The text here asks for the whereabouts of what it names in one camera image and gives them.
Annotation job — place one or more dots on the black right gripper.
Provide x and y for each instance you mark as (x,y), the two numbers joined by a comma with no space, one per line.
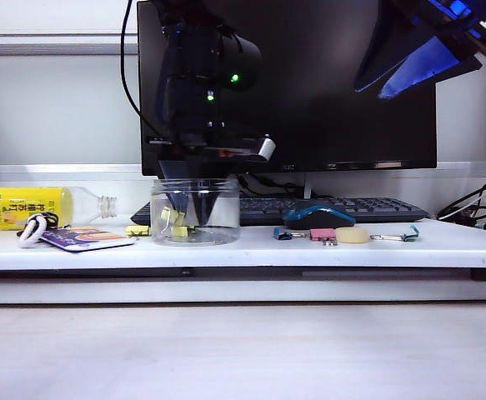
(459,29)

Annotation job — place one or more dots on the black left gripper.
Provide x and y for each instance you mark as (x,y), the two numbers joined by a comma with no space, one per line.
(209,153)

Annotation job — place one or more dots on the round transparent plastic jar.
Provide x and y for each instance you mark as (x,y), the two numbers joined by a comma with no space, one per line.
(226,208)

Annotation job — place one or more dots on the blue binder clip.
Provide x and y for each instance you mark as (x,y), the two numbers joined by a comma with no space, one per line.
(282,235)

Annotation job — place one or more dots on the white desk riser shelf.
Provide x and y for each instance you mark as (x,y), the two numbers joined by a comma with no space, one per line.
(267,258)

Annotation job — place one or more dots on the black computer monitor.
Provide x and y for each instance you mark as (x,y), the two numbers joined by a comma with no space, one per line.
(330,133)

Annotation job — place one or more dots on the blue and orange card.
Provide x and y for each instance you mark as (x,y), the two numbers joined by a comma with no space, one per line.
(88,241)

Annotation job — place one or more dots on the silver monitor stand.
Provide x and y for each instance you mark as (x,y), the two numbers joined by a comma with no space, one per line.
(308,187)

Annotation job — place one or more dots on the black and blue mouse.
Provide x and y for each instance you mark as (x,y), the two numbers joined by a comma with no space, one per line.
(317,220)

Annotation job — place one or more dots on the pink binder clip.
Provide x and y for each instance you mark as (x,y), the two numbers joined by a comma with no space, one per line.
(322,235)

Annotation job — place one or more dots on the black computer keyboard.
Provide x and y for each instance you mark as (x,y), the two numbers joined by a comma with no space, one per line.
(372,208)

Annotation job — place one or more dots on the plastic bottle yellow label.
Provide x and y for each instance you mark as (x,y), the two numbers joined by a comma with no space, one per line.
(30,204)

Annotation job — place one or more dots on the beige tape roll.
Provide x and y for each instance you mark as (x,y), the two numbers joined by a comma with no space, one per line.
(351,236)

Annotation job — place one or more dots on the teal binder clip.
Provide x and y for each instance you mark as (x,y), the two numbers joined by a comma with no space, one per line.
(412,236)

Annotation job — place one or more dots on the black riser foot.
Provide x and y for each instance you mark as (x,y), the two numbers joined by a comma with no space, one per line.
(481,276)

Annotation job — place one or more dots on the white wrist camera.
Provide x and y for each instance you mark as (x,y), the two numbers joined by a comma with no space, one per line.
(267,148)

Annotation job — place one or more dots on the aluminium partition frame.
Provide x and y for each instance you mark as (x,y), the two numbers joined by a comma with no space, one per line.
(59,46)

